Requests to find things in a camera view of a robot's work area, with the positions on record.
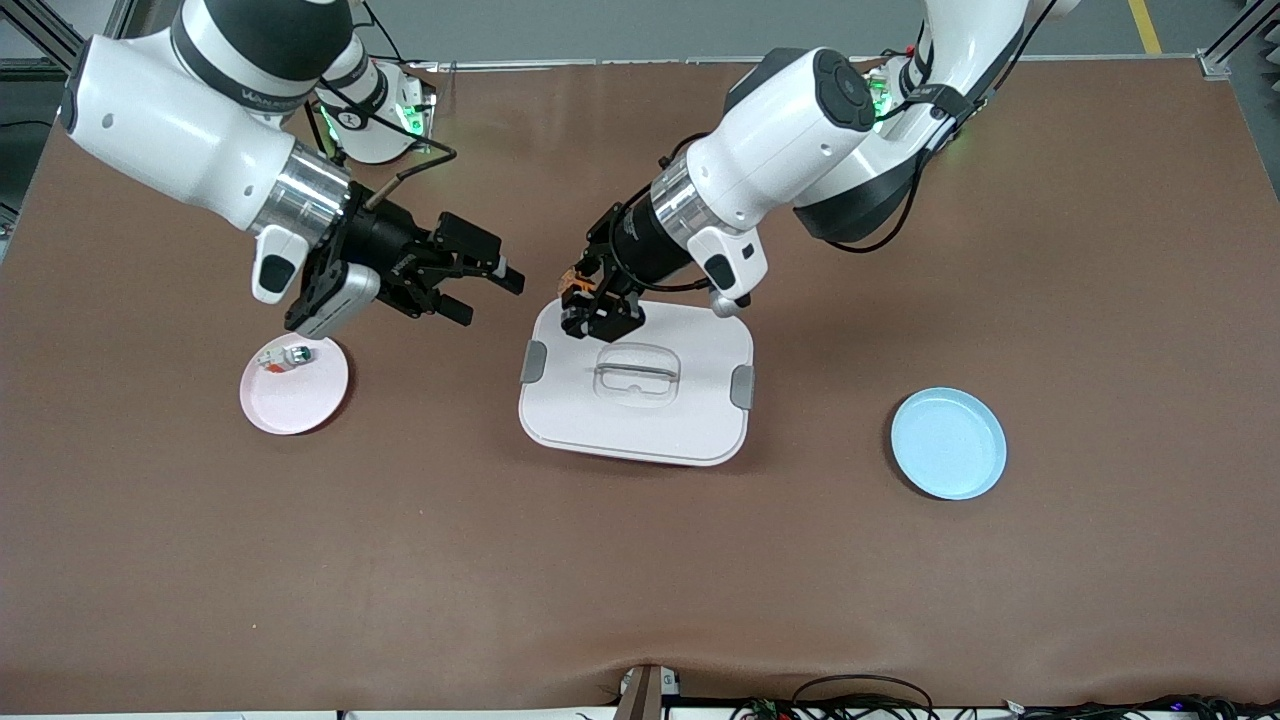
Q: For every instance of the white circuit breaker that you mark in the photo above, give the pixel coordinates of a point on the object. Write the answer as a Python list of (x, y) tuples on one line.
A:
[(288, 357)]

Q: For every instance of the brown table mat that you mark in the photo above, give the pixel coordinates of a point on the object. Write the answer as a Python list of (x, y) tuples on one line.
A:
[(640, 560)]

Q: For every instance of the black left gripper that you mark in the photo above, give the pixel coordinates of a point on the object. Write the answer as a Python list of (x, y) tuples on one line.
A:
[(636, 244)]

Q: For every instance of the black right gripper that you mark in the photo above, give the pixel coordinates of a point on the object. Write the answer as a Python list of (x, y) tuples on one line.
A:
[(381, 240)]

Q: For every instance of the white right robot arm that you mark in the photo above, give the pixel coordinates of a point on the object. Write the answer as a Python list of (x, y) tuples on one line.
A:
[(180, 130)]

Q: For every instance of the small dark brown object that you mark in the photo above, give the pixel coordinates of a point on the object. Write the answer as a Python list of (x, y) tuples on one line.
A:
[(580, 283)]

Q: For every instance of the pink round plate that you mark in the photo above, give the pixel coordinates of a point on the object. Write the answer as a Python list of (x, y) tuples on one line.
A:
[(295, 405)]

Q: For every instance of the light blue round plate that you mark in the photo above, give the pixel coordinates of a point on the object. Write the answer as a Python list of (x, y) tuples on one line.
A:
[(948, 445)]

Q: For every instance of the aluminium frame profile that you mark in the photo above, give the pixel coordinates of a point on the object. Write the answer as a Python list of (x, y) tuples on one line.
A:
[(1245, 35), (120, 18)]

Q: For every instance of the white lidded lunch box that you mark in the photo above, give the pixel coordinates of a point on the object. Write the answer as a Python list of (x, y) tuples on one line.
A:
[(640, 420)]

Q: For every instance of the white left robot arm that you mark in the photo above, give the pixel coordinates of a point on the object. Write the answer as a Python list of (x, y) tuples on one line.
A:
[(800, 120)]

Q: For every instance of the brown camera stand post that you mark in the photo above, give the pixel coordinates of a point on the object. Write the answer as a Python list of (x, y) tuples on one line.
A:
[(645, 695)]

